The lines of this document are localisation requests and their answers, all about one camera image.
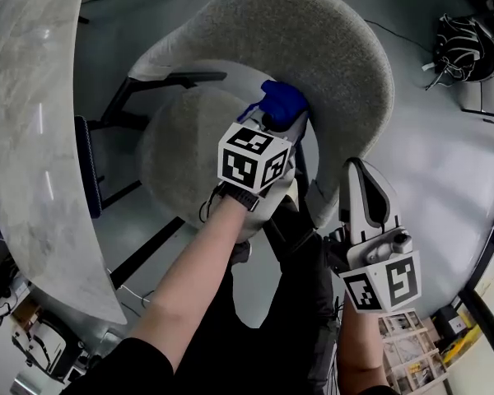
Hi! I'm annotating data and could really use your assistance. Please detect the yellow object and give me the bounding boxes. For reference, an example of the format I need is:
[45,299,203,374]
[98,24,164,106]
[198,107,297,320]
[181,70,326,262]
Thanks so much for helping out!
[442,325,489,365]

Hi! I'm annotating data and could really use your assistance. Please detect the white thin cable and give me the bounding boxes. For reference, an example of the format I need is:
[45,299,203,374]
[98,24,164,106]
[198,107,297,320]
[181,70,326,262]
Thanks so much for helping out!
[105,267,154,304]

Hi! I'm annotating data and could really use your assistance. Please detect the grey fabric office chair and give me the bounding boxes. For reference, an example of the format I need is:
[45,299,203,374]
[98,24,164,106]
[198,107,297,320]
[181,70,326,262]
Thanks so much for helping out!
[100,0,396,244]

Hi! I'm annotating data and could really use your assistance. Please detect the blue cloth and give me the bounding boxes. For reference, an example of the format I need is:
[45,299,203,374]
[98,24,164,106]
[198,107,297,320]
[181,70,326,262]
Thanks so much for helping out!
[237,79,310,128]

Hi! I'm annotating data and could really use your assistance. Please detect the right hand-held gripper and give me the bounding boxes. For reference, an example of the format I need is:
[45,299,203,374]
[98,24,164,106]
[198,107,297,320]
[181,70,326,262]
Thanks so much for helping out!
[328,156,423,314]

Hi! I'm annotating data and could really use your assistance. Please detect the person's left forearm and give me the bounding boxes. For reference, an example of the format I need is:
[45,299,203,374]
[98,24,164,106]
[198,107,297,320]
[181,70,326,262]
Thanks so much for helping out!
[128,191,253,372]

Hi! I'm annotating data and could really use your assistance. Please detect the person's grey shoe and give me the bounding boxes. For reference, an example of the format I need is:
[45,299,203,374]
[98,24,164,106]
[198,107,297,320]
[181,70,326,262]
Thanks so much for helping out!
[229,239,254,266]

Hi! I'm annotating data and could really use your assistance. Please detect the person's right forearm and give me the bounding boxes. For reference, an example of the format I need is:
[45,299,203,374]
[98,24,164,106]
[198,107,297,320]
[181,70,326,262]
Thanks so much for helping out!
[336,292,387,388]

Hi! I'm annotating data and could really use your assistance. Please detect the person's black shirt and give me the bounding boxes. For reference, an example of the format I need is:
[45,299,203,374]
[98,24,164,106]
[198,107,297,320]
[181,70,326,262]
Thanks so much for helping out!
[60,336,393,395]

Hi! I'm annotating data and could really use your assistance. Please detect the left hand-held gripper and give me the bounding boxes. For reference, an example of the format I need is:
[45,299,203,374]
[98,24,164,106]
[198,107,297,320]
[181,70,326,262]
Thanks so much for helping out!
[217,111,310,245]

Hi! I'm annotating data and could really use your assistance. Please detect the grey marble table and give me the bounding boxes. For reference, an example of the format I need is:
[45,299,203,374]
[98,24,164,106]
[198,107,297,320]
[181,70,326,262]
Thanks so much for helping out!
[0,0,128,325]

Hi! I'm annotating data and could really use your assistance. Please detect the person's black trousers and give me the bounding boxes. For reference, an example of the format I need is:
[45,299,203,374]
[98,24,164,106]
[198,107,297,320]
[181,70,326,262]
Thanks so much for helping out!
[226,193,343,395]

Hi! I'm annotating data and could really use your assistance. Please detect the white and black device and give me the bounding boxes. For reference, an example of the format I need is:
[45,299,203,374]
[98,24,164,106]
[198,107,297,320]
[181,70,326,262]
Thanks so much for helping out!
[10,313,86,384]

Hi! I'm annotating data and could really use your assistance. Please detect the black bundle with white cables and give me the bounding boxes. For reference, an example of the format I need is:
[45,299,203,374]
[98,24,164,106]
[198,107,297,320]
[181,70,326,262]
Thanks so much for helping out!
[424,12,494,92]

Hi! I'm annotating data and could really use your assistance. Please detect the black wrist strap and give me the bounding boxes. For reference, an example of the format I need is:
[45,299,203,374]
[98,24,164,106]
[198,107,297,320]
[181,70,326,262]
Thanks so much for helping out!
[224,188,261,212]

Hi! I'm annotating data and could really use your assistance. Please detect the wooden rack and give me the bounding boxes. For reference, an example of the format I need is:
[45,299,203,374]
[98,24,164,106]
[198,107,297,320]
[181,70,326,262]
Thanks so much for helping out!
[376,309,452,395]

